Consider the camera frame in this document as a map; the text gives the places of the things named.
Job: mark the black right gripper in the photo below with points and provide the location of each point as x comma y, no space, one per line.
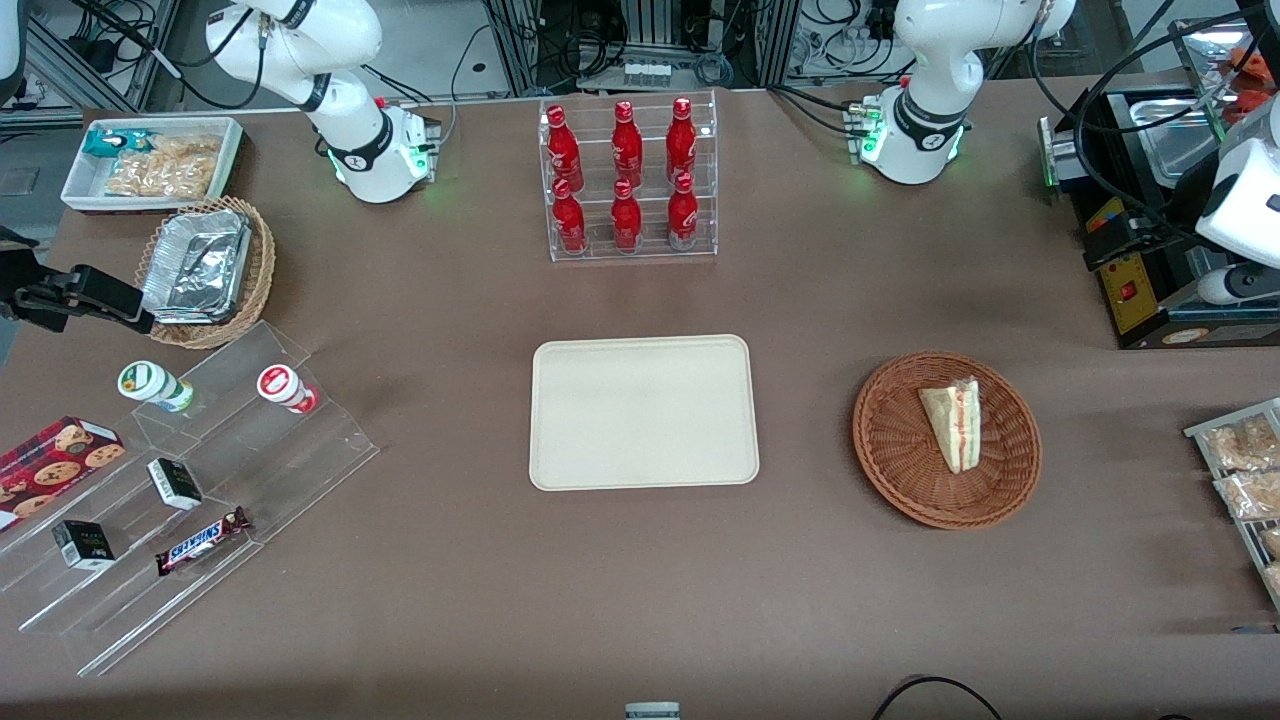
30,291

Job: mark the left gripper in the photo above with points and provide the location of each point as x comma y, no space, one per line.
1150,232

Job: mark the triangular sandwich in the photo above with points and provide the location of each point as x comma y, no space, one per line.
952,425

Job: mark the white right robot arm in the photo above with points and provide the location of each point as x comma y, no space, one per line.
300,40

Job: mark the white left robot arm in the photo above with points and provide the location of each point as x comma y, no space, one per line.
930,60

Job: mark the aluminium foil tray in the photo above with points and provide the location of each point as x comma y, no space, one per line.
195,265

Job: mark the oval tan wicker basket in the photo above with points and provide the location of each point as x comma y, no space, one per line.
262,270

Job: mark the tray of packaged snacks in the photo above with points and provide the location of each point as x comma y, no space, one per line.
1200,432

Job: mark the round brown wicker basket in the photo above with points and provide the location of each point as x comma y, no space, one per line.
900,450

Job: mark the cream plastic tray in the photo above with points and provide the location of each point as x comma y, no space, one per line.
640,415

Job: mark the steel warmer pan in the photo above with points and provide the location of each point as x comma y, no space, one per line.
1180,140

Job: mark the green-capped drink bottle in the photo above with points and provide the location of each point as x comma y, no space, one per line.
150,383

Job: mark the white rectangular bin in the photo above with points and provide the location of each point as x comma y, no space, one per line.
80,190

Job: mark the orange fried food piece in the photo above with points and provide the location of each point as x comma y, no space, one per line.
1262,100
1255,62

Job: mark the black food warmer appliance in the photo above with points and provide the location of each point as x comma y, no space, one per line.
1135,300

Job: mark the clear bag of chips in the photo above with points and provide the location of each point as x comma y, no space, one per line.
165,168

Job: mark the teal snack packet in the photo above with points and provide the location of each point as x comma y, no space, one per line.
110,142

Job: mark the glass display shelf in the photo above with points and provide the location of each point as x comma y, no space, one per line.
1200,40

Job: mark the red cookie box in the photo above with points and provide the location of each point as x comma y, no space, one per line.
50,465

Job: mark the red-capped drink bottle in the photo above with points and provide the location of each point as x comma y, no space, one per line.
280,385

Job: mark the small black box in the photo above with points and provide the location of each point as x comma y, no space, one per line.
83,545
175,483

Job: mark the clear acrylic stepped stand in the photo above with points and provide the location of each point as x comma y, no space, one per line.
250,470

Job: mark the clear bagged pastry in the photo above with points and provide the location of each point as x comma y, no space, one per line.
1274,580
1250,495
1272,542
1240,445

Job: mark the Snickers chocolate bar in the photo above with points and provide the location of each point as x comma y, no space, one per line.
200,540

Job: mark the red soda bottle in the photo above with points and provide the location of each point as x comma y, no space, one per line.
626,218
569,220
627,145
681,142
683,215
564,150

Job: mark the clear acrylic bottle rack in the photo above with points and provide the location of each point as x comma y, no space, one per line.
600,250

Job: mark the small grey device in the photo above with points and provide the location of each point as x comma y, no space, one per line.
652,712

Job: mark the aluminium frame beam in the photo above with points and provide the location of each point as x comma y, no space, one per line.
90,70

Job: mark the aluminium frame rack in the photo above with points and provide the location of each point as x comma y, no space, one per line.
640,30

